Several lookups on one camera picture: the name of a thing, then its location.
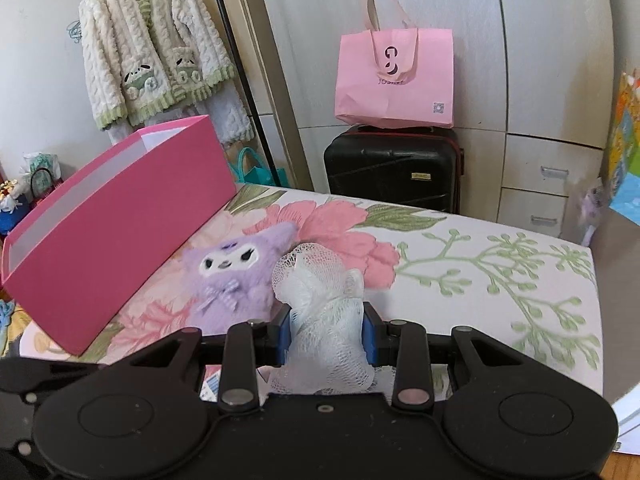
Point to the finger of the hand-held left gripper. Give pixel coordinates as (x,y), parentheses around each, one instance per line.
(50,377)

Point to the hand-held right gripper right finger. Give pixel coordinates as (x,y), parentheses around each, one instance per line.
(368,335)

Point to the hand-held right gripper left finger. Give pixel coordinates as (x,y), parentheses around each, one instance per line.
(284,332)

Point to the white mesh bath puff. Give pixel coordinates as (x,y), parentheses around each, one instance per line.
(325,320)

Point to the pink cardboard box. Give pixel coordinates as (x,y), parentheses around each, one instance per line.
(125,220)

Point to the blue yellow patterned cloth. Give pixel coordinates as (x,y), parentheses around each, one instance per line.
(7,315)

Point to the purple plush toy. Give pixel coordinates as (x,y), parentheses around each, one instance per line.
(225,280)

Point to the floral bed sheet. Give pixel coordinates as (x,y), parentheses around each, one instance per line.
(475,285)

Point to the teal paper bag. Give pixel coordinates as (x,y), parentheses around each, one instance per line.
(260,172)

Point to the blue bag with flowers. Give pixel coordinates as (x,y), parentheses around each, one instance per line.
(7,220)

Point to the black suitcase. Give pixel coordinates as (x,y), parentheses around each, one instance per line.
(390,170)

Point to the white green wrapped bouquet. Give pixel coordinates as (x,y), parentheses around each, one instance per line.
(37,162)

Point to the white fleece pants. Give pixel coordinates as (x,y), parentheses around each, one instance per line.
(230,115)

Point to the pink paper shopping bag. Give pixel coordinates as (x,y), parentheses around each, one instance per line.
(395,80)

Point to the small purple plush charm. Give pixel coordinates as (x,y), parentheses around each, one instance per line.
(590,205)

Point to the black clothes rack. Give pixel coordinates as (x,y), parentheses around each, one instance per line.
(235,60)

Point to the beige wooden wardrobe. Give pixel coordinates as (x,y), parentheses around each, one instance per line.
(500,60)

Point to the colourful gift bag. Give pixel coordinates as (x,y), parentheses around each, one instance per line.
(625,160)

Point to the white green fleece cardigan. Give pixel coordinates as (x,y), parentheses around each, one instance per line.
(145,50)

